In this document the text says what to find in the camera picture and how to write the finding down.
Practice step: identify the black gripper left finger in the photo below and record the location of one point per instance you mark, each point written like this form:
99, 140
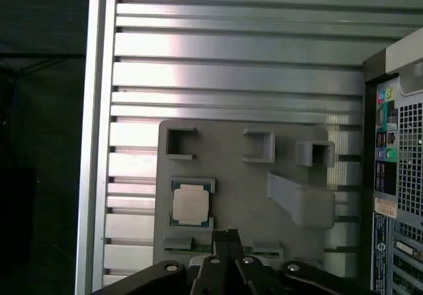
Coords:
218, 242

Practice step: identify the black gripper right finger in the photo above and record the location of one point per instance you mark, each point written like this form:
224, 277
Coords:
234, 242

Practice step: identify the CPU with silver top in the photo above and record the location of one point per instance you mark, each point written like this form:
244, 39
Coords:
191, 202

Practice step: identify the green RAM stick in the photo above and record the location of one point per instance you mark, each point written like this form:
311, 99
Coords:
201, 249

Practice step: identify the grey plastic parts rack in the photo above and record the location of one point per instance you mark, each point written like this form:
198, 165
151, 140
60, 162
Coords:
238, 189

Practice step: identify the black open PC case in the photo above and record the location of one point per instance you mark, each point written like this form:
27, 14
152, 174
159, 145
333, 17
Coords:
409, 162

